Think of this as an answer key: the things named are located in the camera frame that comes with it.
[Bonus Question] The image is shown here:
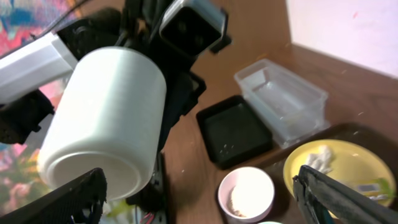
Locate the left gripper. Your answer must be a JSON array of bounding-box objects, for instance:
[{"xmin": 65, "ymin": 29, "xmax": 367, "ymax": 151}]
[{"xmin": 121, "ymin": 0, "xmax": 233, "ymax": 215}]

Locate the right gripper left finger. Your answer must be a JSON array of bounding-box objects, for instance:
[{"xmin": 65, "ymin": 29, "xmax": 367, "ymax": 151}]
[{"xmin": 1, "ymin": 168, "xmax": 107, "ymax": 224}]

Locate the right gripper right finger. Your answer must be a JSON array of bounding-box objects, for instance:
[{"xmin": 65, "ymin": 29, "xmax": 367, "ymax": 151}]
[{"xmin": 293, "ymin": 165, "xmax": 397, "ymax": 224}]

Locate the white tissue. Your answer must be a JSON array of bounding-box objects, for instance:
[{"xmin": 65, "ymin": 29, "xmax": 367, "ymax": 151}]
[{"xmin": 305, "ymin": 145, "xmax": 333, "ymax": 174}]

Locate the pink bowl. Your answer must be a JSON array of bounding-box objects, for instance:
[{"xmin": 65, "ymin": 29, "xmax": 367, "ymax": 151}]
[{"xmin": 217, "ymin": 167, "xmax": 275, "ymax": 223}]

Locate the white cup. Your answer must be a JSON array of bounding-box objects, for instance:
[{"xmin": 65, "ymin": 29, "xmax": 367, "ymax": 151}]
[{"xmin": 37, "ymin": 47, "xmax": 167, "ymax": 200}]

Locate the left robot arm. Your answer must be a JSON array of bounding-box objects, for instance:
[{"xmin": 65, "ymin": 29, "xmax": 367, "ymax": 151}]
[{"xmin": 1, "ymin": 1, "xmax": 231, "ymax": 200}]

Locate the black waste tray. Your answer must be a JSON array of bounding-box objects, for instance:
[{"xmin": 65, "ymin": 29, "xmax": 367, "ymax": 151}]
[{"xmin": 196, "ymin": 95, "xmax": 274, "ymax": 170}]

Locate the yellow plate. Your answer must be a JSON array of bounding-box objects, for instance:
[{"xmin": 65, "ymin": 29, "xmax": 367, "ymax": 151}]
[{"xmin": 283, "ymin": 139, "xmax": 396, "ymax": 207}]

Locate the brown serving tray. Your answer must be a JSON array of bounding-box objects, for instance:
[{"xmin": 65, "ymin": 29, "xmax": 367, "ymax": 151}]
[{"xmin": 248, "ymin": 123, "xmax": 397, "ymax": 223}]

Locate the clear plastic bin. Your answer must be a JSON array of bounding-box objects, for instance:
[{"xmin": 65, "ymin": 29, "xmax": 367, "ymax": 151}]
[{"xmin": 234, "ymin": 59, "xmax": 330, "ymax": 149}]

